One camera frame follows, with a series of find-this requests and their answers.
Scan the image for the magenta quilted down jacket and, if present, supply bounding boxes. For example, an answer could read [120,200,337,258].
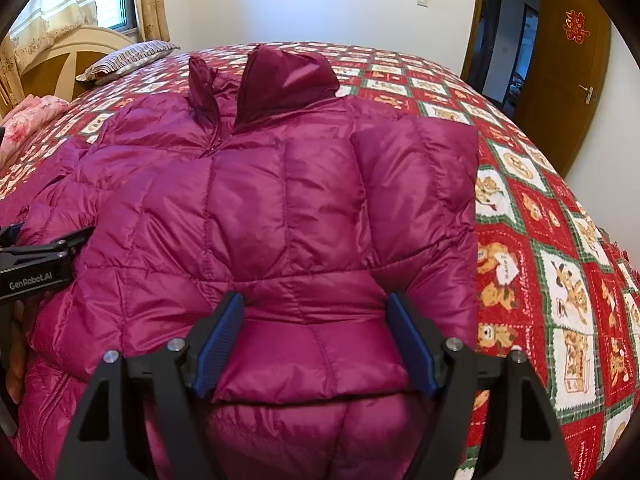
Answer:
[1,46,478,479]

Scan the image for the red patterned bed quilt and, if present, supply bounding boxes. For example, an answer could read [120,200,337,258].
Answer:
[1,44,639,479]

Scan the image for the beige sheer curtain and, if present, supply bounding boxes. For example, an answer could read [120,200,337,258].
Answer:
[1,0,98,108]

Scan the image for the striped grey pillow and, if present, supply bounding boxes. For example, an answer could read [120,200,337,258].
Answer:
[76,40,179,86]

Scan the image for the beige patterned side curtain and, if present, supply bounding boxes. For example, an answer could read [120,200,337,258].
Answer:
[131,0,172,44]

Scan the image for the cream wooden headboard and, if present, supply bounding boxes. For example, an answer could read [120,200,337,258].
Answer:
[20,25,134,102]

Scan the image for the red paper door decoration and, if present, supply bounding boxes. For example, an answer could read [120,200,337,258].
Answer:
[563,9,590,44]

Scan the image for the metal door handle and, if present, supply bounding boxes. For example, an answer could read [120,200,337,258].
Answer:
[578,84,594,105]

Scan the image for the pink floral folded blanket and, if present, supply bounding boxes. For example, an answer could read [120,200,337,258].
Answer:
[0,94,70,168]

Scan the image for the brown wooden door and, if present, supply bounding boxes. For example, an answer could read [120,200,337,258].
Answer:
[513,0,612,176]

